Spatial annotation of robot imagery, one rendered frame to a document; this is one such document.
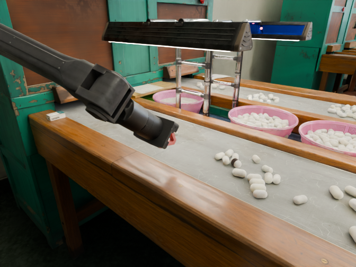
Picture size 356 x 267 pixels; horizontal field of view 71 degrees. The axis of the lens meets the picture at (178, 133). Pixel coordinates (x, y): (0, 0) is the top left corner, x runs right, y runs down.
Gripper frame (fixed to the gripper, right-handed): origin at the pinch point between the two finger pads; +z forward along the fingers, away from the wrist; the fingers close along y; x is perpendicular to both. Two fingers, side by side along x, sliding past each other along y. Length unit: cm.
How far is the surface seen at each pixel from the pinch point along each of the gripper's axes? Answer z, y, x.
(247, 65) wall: 237, 118, -159
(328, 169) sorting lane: 26.9, -32.4, -11.6
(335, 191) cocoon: 15.7, -36.3, -4.8
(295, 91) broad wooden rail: 80, -1, -58
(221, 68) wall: 190, 124, -125
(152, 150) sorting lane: 8.7, 12.4, 4.3
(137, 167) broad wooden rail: -2.5, 4.8, 10.2
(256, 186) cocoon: 8.1, -21.9, 1.8
